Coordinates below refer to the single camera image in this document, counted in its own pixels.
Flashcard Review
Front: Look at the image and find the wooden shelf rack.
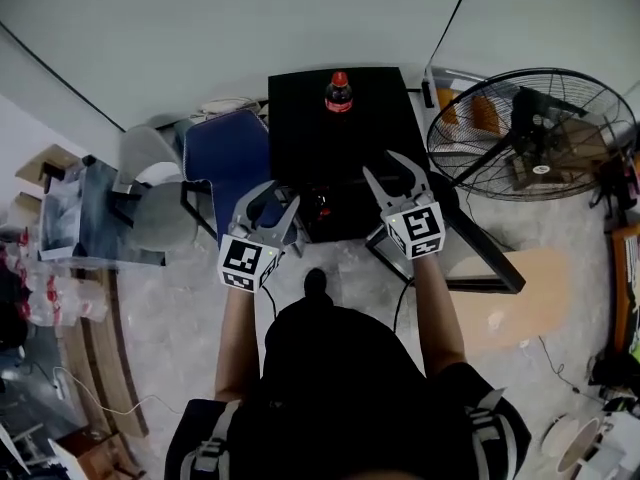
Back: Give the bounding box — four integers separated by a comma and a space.
504, 117, 621, 192

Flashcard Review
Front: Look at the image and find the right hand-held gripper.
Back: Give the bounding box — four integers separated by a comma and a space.
361, 149, 446, 261

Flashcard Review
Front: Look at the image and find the person's left forearm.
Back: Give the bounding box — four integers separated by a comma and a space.
213, 285, 264, 403

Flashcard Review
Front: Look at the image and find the black fridge door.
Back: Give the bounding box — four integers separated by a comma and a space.
364, 170, 527, 297

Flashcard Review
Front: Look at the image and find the person's right forearm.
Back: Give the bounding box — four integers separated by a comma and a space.
412, 255, 469, 379

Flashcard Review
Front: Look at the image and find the grey backpack strap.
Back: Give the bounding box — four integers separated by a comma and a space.
179, 400, 244, 480
464, 387, 524, 480

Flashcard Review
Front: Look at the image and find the black wall cable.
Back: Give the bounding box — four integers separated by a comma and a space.
421, 0, 479, 109

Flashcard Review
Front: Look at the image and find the light wooden table top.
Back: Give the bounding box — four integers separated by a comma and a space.
447, 247, 571, 354

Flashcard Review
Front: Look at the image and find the pack of clear plastic bottles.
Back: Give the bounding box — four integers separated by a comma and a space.
0, 225, 109, 327

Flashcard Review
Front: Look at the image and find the black bag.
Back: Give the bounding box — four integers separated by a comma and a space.
0, 267, 26, 349

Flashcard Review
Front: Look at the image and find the blue chair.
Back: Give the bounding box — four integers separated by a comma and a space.
179, 108, 306, 258

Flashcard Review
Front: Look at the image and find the clear plastic storage box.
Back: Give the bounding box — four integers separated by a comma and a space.
429, 65, 506, 139

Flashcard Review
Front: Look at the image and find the light wooden wall shelf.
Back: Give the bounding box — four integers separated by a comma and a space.
14, 143, 84, 184

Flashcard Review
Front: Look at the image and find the black office chair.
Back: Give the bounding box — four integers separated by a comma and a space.
589, 150, 640, 224

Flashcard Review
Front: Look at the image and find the brown wooden stool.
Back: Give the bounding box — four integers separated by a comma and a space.
54, 430, 146, 480

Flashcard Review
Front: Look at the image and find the person's left black shoe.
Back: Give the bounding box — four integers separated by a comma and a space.
303, 267, 329, 299

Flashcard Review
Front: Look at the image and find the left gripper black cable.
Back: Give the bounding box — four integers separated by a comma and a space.
260, 282, 279, 319

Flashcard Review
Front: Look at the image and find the person's black clothed body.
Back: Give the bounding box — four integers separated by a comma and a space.
163, 267, 532, 480

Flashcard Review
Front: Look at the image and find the black standing fan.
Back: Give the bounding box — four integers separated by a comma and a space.
426, 67, 639, 204

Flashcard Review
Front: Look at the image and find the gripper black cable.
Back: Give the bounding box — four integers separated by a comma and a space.
393, 277, 416, 332
260, 282, 279, 319

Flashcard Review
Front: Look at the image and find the black mini fridge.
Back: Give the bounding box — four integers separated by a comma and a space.
267, 66, 431, 244

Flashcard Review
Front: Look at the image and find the stack of wooden boards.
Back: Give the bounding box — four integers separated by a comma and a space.
59, 267, 151, 439

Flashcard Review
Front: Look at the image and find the orange wooden bench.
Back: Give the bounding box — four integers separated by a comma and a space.
610, 225, 640, 359

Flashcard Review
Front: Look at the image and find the cola bottle with red cap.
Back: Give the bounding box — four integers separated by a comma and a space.
323, 70, 355, 115

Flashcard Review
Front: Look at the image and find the grey chair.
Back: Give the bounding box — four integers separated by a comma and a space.
112, 125, 201, 252

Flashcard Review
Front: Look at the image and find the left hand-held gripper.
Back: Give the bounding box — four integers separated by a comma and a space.
217, 179, 302, 294

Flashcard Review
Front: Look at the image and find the round flat wooden disc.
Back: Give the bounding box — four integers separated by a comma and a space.
542, 415, 581, 457

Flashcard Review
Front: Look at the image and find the black floor cable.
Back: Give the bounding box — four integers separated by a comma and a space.
537, 335, 601, 399

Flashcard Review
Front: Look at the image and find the white cable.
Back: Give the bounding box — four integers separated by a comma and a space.
52, 366, 184, 415

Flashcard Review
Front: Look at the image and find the round wooden bowl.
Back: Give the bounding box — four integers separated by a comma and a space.
557, 416, 609, 474

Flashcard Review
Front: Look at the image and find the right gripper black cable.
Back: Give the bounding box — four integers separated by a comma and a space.
393, 277, 416, 332

